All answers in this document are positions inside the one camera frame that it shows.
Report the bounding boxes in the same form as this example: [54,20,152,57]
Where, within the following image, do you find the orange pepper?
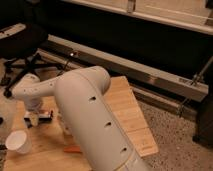
[63,146,82,153]

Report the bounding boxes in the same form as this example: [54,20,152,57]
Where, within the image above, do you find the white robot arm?
[12,66,149,171]

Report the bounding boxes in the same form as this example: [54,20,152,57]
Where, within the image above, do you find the small flat box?
[24,112,53,121]

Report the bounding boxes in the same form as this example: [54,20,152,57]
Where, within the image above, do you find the black office chair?
[0,23,62,98]

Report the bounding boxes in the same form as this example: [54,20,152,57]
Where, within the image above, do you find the black cable on floor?
[54,53,76,76]

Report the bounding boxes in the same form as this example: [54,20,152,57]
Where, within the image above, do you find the metal rail beam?
[39,35,209,102]

